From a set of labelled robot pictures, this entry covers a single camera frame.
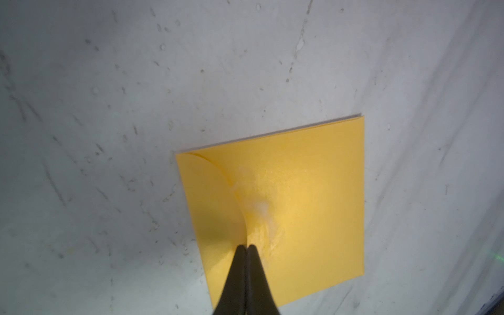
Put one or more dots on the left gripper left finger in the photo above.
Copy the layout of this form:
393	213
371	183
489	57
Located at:
232	300

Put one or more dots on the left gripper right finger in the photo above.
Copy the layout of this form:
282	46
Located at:
259	300

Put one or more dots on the yellow envelope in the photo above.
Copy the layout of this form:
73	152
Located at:
298	196

